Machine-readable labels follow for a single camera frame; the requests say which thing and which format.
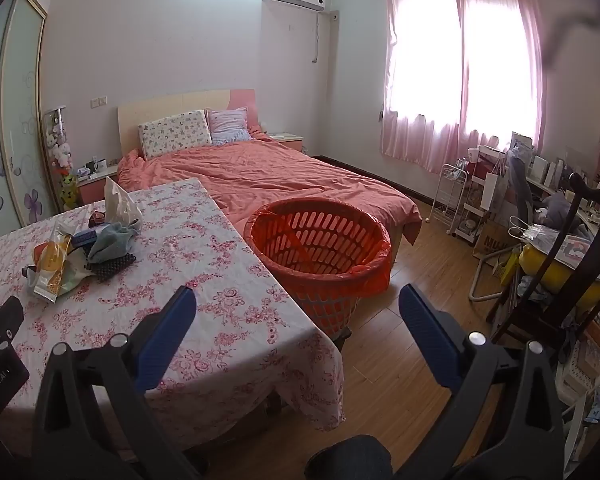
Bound pink floral tablecloth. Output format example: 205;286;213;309
0;177;346;441

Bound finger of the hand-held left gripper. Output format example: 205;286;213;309
0;296;25;357

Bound orange duvet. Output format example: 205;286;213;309
116;132;423;246

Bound beige pink headboard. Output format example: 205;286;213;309
117;89;257;158

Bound yellow clear snack packet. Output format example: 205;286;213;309
27;220;76;303

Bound clear plush toy tube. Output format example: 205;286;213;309
44;105;76;211

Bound pink curtain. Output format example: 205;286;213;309
380;0;548;173

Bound person's right leg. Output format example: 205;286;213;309
305;435;396;480

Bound black mesh mat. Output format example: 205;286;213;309
85;252;137;283

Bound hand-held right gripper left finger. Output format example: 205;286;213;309
30;285;201;480

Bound white plastic bag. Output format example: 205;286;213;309
103;176;143;226

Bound yellow cushion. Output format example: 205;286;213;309
517;242;600;311

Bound white and green sock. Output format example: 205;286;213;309
87;222;141;263

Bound light blue cream tube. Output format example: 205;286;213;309
72;227;111;248

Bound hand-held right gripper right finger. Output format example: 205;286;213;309
398;283;566;480

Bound flower print sliding wardrobe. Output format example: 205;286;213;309
0;0;63;248

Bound white wire rack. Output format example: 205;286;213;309
432;162;468;226

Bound air conditioner pipe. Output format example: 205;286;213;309
312;9;341;65

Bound dark wooden chair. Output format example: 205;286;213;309
490;172;600;356

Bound white trolley cart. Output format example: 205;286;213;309
452;145;506;248

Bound pink nightstand with mugs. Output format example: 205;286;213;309
76;165;121;206

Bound green yellow plush toy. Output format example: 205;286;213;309
60;175;78;211

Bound grey office chair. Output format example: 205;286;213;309
505;155;536;221

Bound pink striped pillow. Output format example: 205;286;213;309
206;106;251;147

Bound white floral pillow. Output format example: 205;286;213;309
138;109;213;160

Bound orange plastic laundry basket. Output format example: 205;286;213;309
243;198;397;341

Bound white paper bag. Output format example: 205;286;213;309
480;160;508;213

